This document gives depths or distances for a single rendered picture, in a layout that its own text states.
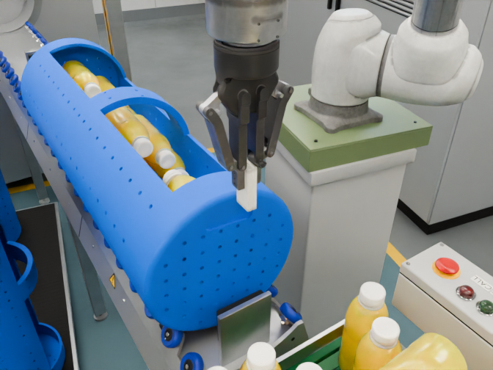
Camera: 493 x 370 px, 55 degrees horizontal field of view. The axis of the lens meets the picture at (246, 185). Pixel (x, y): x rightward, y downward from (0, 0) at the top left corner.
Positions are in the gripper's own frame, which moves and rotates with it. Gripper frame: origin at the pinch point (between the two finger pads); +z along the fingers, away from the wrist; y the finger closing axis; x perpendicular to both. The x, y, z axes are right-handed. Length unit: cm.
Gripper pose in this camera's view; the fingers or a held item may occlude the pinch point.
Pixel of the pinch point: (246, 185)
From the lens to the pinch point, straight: 64.9
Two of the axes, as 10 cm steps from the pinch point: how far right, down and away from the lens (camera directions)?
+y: 8.4, -3.1, 4.4
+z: 0.0, 8.2, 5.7
